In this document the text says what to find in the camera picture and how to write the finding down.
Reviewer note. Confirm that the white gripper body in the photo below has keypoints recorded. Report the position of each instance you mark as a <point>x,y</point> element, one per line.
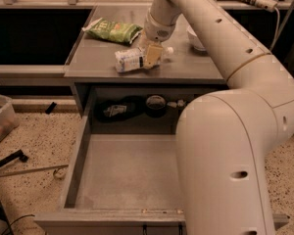
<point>157,29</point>

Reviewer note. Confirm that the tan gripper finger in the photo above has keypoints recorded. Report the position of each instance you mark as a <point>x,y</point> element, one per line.
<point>152,55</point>
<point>144,41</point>

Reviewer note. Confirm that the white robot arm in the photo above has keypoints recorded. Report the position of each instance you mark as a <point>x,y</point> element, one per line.
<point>224,136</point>

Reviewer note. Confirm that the grey open top drawer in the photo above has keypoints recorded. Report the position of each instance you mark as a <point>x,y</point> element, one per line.
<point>123,180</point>

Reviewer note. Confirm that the green chip bag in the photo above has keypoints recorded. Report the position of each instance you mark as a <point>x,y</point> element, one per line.
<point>117,32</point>

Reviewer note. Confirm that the white ceramic bowl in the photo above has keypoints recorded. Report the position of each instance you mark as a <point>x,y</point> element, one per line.
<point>194,40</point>

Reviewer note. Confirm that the grey cabinet table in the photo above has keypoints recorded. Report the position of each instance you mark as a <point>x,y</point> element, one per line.
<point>93,61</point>

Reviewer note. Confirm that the small black floor block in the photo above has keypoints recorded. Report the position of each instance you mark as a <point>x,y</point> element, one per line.
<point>50,108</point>

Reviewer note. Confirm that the thin metal rod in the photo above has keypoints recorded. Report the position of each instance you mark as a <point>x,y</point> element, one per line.
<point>33,170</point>

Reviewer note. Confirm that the clear plastic storage bin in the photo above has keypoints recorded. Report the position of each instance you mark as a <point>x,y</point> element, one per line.
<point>8,118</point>

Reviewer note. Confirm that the black bar on floor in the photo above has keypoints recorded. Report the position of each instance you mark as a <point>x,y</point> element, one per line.
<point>16,155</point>

